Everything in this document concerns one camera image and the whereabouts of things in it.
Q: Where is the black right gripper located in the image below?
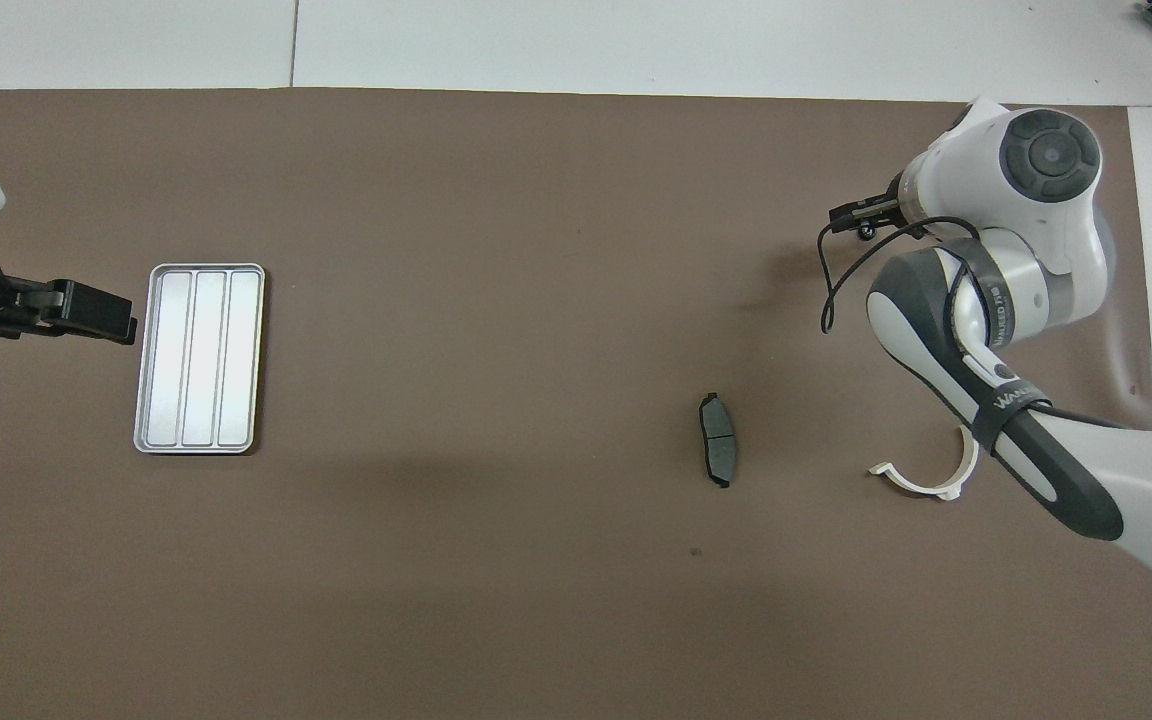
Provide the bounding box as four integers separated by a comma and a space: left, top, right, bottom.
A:
829, 175, 912, 233

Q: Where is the dark grey brake pad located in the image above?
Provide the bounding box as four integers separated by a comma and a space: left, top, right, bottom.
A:
698, 392, 740, 489

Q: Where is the brown table mat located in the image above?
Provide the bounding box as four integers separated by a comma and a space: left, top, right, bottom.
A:
0, 88, 1152, 720

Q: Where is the white curved plastic bracket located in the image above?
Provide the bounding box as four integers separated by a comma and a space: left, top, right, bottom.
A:
868, 425, 982, 501

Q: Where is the silver metal tray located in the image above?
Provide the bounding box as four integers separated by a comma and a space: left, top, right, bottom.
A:
133, 263, 266, 456

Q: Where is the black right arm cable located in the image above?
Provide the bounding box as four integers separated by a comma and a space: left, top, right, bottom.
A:
818, 215, 1132, 429

